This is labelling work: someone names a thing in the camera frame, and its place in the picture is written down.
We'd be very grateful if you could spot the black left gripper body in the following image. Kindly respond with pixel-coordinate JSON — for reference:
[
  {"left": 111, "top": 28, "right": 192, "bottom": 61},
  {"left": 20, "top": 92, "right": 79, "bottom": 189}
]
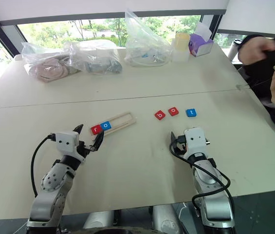
[{"left": 76, "top": 140, "right": 97, "bottom": 157}]

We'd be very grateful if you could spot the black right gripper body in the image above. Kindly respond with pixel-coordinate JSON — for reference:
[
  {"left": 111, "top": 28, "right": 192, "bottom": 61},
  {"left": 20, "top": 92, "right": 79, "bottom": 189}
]
[{"left": 175, "top": 135, "right": 187, "bottom": 155}]

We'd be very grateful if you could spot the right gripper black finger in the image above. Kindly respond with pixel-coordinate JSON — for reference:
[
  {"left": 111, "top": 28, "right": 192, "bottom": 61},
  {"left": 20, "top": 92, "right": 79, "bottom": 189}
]
[{"left": 170, "top": 131, "right": 178, "bottom": 148}]

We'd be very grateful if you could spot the red letter tile b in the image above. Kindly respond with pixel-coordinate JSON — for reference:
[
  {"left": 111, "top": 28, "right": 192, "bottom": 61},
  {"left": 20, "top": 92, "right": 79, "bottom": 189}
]
[{"left": 154, "top": 110, "right": 166, "bottom": 121}]

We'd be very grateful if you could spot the blue letter tile t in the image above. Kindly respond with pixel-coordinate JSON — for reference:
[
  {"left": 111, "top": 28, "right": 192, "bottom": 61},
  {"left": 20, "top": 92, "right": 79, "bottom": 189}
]
[{"left": 185, "top": 108, "right": 198, "bottom": 118}]

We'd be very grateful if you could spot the white rounded robot leg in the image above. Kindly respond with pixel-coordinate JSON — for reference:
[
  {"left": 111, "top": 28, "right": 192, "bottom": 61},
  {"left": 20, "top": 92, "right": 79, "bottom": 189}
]
[
  {"left": 152, "top": 204, "right": 182, "bottom": 234},
  {"left": 82, "top": 210, "right": 115, "bottom": 230}
]

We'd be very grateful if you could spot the dark rounded robot torso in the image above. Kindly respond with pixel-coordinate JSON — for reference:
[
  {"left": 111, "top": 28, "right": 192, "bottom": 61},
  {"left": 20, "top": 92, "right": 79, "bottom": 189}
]
[{"left": 88, "top": 225, "right": 158, "bottom": 234}]

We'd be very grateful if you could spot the person's bare raised hand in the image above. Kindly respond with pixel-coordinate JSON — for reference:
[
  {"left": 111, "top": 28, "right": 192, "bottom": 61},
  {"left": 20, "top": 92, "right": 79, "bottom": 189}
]
[{"left": 260, "top": 39, "right": 275, "bottom": 54}]

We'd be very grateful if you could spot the plastic bag with grey items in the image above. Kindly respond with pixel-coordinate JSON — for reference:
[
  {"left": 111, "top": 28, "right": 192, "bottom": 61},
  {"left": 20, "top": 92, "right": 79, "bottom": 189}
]
[{"left": 63, "top": 39, "right": 124, "bottom": 75}]

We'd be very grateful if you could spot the plastic bag with pink rolls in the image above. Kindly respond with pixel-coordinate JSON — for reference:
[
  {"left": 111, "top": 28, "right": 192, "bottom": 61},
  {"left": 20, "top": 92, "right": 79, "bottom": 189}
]
[{"left": 21, "top": 41, "right": 80, "bottom": 83}]

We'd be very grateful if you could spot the clear plastic container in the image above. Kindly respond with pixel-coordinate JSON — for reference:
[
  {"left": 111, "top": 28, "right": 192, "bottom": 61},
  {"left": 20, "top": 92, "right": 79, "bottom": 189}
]
[{"left": 170, "top": 39, "right": 191, "bottom": 63}]

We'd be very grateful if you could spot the tall clear plastic bag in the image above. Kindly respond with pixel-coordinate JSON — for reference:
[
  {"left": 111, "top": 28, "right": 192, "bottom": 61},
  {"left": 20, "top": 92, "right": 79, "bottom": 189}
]
[{"left": 124, "top": 9, "right": 174, "bottom": 67}]

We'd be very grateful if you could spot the yellow plastic cup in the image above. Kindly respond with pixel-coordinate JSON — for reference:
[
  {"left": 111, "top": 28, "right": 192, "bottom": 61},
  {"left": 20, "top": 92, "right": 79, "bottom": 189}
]
[{"left": 175, "top": 32, "right": 191, "bottom": 51}]

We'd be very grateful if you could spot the purple and white carton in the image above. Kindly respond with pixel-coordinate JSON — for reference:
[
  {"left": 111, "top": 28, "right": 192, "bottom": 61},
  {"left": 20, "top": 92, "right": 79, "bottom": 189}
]
[{"left": 189, "top": 22, "right": 215, "bottom": 58}]

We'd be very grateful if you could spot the white tumbler with dark lid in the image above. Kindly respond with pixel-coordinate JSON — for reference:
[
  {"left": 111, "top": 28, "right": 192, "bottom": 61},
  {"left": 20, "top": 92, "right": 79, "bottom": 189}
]
[{"left": 229, "top": 39, "right": 243, "bottom": 60}]

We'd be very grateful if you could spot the person in dark clothes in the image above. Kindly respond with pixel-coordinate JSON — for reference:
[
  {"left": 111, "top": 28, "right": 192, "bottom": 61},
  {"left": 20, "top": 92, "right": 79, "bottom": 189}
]
[{"left": 238, "top": 23, "right": 275, "bottom": 148}]

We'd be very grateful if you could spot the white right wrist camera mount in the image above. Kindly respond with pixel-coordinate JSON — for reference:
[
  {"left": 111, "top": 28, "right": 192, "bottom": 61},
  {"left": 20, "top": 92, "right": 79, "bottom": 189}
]
[{"left": 183, "top": 126, "right": 211, "bottom": 159}]

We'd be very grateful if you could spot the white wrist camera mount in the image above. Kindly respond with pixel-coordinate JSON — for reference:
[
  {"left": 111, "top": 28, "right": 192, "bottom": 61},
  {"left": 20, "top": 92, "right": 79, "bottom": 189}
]
[
  {"left": 183, "top": 126, "right": 211, "bottom": 159},
  {"left": 54, "top": 131, "right": 85, "bottom": 162}
]

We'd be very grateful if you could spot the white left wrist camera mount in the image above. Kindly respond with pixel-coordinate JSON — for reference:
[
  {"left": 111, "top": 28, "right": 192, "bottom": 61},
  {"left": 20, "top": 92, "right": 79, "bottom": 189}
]
[{"left": 54, "top": 131, "right": 85, "bottom": 162}]

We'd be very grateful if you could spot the wooden letter tray frame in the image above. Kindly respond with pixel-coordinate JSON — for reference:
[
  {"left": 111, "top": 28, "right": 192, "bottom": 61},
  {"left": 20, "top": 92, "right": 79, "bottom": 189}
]
[{"left": 90, "top": 111, "right": 137, "bottom": 136}]

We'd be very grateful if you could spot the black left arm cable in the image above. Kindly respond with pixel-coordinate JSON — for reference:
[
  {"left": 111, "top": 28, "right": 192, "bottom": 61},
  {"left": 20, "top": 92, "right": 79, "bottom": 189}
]
[{"left": 30, "top": 133, "right": 56, "bottom": 198}]

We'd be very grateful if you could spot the grey window blind rail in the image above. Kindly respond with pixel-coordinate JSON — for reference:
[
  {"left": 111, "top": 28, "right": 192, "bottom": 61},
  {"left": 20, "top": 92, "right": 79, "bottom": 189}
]
[{"left": 0, "top": 9, "right": 227, "bottom": 26}]

